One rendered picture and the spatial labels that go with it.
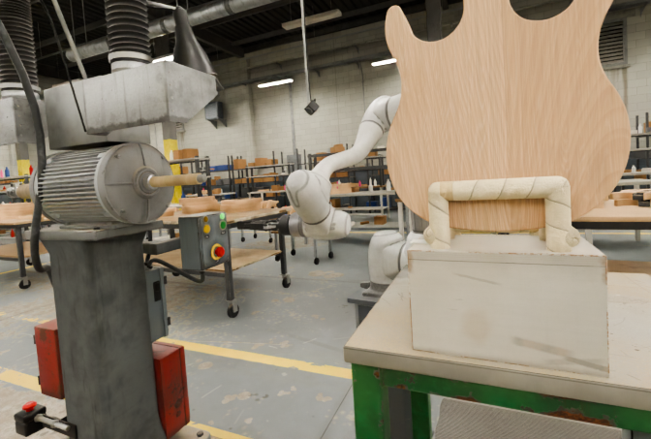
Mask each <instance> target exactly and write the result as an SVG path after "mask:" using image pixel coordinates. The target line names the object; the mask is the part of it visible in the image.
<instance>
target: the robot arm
mask: <svg viewBox="0 0 651 439"><path fill-rule="evenodd" d="M400 97H401V94H398V95H395V96H392V97H389V96H381V97H379V98H377V99H376V100H375V101H373V103H372V104H371V105H370V106H369V108H368V109H367V111H366V112H365V114H364V116H363V117H362V120H361V123H360V125H359V129H358V133H357V137H356V142H355V144H354V146H353V147H352V148H351V149H349V150H345V151H342V152H339V153H336V154H333V155H330V156H328V157H326V158H324V159H323V160H322V161H321V162H320V163H319V164H318V165H317V166H316V167H315V168H314V169H313V170H312V171H306V170H298V171H295V172H293V173H291V174H290V176H289V177H288V179H287V181H286V193H287V196H288V199H289V201H290V203H291V205H292V207H293V208H294V210H295V212H294V213H293V214H284V215H282V216H281V218H280V219H276V220H260V221H253V220H251V221H237V229H238V230H255V231H266V232H267V231H278V230H279V231H280V232H281V234H282V235H291V236H293V237H305V238H306V237H310V238H313V239H317V240H334V239H339V238H343V237H346V236H347V235H348V234H349V232H350V230H351V227H352V223H351V217H350V215H349V214H348V213H347V212H345V211H342V210H340V209H335V208H334V207H333V206H331V205H330V204H329V198H330V190H331V183H330V181H329V178H330V176H331V174H332V173H333V172H334V171H337V170H340V169H343V168H347V167H349V166H352V165H355V164H357V163H359V162H360V161H362V160H363V159H364V158H365V157H366V156H367V155H368V153H369V152H370V151H371V149H372V148H373V147H374V145H375V144H376V143H377V141H378V140H379V139H380V138H381V137H382V135H383V133H384V132H388V131H389V129H390V125H391V123H392V120H393V117H394V116H395V114H396V112H397V109H398V106H399V102H400ZM411 218H412V228H413V230H412V231H411V232H410V233H409V235H408V236H407V241H405V240H403V236H402V235H401V234H400V233H398V232H396V231H394V230H388V231H380V232H376V233H375V234H374V235H373V236H372V238H371V240H370V244H369V249H368V266H369V274H370V281H363V282H360V287H361V288H364V289H367V290H365V291H363V292H362V295H363V296H364V297H374V298H380V297H381V296H382V294H383V293H384V292H385V290H386V289H387V288H388V286H389V285H390V283H391V282H392V281H393V279H394V278H395V277H396V275H397V274H398V273H399V272H400V270H401V269H402V267H403V266H404V265H407V264H408V257H407V250H408V249H409V248H410V247H411V246H412V245H413V243H410V242H411V241H412V240H413V239H419V237H420V236H421V235H423V233H424V231H425V229H426V228H427V227H428V226H429V222H428V221H426V220H424V219H422V218H421V217H419V216H418V215H416V214H415V213H414V212H413V211H412V210H411Z"/></svg>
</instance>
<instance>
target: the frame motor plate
mask: <svg viewBox="0 0 651 439"><path fill-rule="evenodd" d="M59 227H60V226H56V227H49V228H42V229H41V228H40V236H39V240H85V241H98V240H103V239H108V238H114V237H119V236H124V235H132V234H137V233H142V232H147V231H152V230H157V229H163V228H164V224H163V220H156V221H155V222H150V223H147V224H138V225H133V226H127V227H122V228H116V229H100V227H95V228H94V229H60V228H59ZM30 234H31V230H29V231H25V232H24V235H25V239H30Z"/></svg>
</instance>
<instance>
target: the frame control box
mask: <svg viewBox="0 0 651 439"><path fill-rule="evenodd" d="M221 212H223V213H224V214H225V218H224V219H223V220H221V219H220V218H219V214H220V213H221ZM204 215H206V216H207V217H208V222H207V223H205V224H204V223H203V221H202V218H203V216H204ZM222 221H224V222H226V228H225V229H222V228H221V222H222ZM205 225H208V226H209V227H210V231H209V233H205V232H204V226H205ZM178 228H179V238H180V250H181V261H182V269H183V270H196V271H198V272H199V274H200V275H201V279H199V278H196V277H194V276H192V275H190V274H188V273H186V272H185V271H183V270H181V269H179V268H177V267H175V266H173V265H171V264H169V263H168V262H165V261H163V260H161V259H158V258H153V259H150V260H149V261H148V264H147V267H146V268H145V270H151V269H152V268H153V265H152V264H153V263H158V264H161V265H163V266H165V267H168V268H170V269H171V270H173V271H175V272H177V273H179V274H180V275H182V276H184V277H186V278H188V279H189V280H191V281H194V282H196V283H202V282H203V281H204V279H205V274H204V271H205V270H206V269H209V268H211V267H216V266H218V265H220V264H223V263H225V262H228V261H229V260H230V251H229V239H228V227H227V214H226V212H225V211H216V212H204V213H198V214H192V215H186V216H180V217H178ZM219 246H222V247H224V249H225V254H224V256H223V257H217V255H216V254H215V250H216V249H217V248H218V247H219Z"/></svg>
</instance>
